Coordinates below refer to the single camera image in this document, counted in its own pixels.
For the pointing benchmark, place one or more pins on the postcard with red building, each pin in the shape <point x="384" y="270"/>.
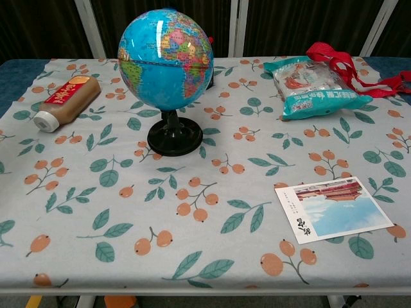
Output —
<point x="340" y="215"/>

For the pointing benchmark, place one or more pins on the dark curtain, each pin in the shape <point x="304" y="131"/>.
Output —
<point x="305" y="22"/>

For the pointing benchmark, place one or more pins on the brown sauce bottle white cap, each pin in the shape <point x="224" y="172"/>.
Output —
<point x="75" y="96"/>

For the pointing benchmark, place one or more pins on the blue world globe ball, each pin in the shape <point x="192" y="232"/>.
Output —
<point x="154" y="80"/>

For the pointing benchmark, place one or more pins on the grey table leg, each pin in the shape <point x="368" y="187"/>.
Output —
<point x="335" y="302"/>
<point x="86" y="302"/>

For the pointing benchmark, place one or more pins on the white frame post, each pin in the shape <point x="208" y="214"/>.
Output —
<point x="377" y="29"/>
<point x="91" y="32"/>
<point x="238" y="29"/>

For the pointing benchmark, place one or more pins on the fruit and leaf tablecloth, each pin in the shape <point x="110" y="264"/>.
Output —
<point x="205" y="192"/>

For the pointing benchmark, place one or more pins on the black object with red top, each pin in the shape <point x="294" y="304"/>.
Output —
<point x="211" y="81"/>

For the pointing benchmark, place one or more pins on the black globe stand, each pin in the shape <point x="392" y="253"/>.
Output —
<point x="175" y="136"/>

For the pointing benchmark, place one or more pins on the teal snack bag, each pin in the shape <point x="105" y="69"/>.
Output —
<point x="321" y="99"/>

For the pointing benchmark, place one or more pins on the yellow object under table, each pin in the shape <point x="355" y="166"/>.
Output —
<point x="33" y="302"/>

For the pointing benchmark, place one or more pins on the orange object under table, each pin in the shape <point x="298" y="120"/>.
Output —
<point x="120" y="302"/>

